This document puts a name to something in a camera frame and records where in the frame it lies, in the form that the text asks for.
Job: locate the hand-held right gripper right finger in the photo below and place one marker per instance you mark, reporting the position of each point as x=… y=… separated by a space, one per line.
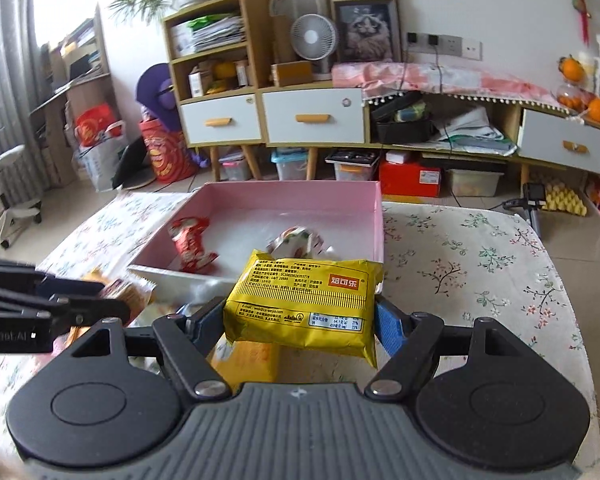
x=387 y=327

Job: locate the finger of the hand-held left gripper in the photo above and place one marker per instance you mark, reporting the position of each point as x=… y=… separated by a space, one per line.
x=100 y=311
x=75 y=290

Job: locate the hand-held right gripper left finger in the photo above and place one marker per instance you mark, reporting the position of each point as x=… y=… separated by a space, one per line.
x=207 y=327

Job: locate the orange snack packet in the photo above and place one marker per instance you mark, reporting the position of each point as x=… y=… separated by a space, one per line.
x=132 y=295

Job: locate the yellow snack packet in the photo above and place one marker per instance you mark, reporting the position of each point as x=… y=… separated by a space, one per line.
x=300 y=305
x=250 y=365

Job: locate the pink cardboard box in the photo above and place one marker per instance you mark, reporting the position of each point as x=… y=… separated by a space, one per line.
x=260 y=210

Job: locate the white red snack packet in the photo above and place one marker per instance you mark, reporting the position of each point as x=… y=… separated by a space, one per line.
x=295 y=242

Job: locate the white office chair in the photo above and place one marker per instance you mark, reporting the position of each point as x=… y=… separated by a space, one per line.
x=2 y=175

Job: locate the red box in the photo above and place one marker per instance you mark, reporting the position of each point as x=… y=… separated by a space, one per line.
x=410 y=177

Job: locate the red and white bag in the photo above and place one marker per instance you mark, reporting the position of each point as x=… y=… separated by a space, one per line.
x=97 y=130

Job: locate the clear plastic storage box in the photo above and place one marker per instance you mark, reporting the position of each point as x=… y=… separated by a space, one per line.
x=475 y=182
x=235 y=165
x=352 y=167
x=290 y=165

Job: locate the red gift bag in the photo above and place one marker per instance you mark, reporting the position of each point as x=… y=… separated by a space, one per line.
x=167 y=152

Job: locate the black basket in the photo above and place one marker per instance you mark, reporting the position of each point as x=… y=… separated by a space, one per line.
x=402 y=125

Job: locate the wooden desk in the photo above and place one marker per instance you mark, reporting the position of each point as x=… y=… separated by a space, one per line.
x=80 y=85

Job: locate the long wooden low cabinet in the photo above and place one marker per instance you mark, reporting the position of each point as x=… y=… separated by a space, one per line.
x=505 y=157

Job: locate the white shelf cabinet drawer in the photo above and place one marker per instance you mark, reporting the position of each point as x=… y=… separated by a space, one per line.
x=220 y=120

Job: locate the purple plush toy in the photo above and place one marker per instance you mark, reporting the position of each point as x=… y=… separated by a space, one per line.
x=155 y=95

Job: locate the pile of loose papers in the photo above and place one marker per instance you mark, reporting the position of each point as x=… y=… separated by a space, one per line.
x=472 y=130

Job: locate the yellow foam pad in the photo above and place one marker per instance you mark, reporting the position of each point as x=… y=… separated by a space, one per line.
x=565 y=195

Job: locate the white drawer with round sticker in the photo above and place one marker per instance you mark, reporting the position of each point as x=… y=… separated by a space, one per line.
x=315 y=115

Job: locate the grey curtain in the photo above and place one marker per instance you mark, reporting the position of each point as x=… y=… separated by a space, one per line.
x=5 y=60

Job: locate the small white box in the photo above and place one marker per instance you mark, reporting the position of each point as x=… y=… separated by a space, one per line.
x=199 y=82

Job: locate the pink patterned cloth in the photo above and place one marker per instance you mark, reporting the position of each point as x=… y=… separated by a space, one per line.
x=460 y=80

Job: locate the tan cardboard box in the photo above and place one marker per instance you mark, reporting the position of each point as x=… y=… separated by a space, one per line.
x=291 y=74

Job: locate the wooden shelf cabinet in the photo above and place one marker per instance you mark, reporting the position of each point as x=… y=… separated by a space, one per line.
x=257 y=40

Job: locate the stack of papers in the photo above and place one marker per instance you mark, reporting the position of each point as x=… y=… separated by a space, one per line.
x=215 y=32

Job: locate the small white desk fan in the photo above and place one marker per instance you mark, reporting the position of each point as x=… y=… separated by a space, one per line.
x=312 y=37

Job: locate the framed cat picture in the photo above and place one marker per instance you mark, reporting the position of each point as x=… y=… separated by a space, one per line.
x=367 y=25

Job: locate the orange fruit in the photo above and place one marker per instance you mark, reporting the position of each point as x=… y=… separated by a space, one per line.
x=599 y=110
x=571 y=67

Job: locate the large white standing fan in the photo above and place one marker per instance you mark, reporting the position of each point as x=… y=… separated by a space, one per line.
x=285 y=10

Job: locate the red hanging decoration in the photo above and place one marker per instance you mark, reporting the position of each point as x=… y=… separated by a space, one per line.
x=580 y=0

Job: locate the black camera on stand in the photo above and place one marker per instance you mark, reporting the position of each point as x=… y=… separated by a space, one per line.
x=532 y=197

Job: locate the black wall plugs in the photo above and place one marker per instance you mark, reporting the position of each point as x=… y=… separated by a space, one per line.
x=422 y=40

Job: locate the white wall socket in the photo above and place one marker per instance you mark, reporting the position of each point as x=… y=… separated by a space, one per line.
x=462 y=46

